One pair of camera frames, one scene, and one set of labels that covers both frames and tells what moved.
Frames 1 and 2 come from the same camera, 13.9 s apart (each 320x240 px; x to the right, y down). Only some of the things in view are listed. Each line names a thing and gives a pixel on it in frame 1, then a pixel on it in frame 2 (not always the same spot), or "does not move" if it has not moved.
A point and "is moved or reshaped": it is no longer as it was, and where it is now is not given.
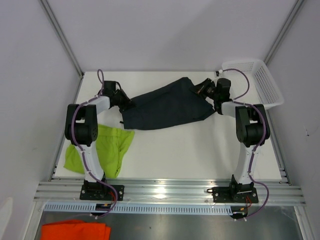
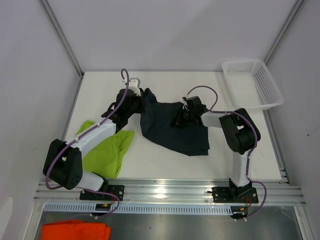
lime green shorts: [111, 145] does not move
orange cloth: [75, 230] does not move
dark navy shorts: [175, 102] is moved or reshaped
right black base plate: [224, 195] does not move
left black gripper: [128, 104] -> [141, 102]
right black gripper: [200, 88] -> [178, 122]
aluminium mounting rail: [279, 192] does not move
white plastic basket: [252, 83] does not move
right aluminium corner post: [295, 10] does not move
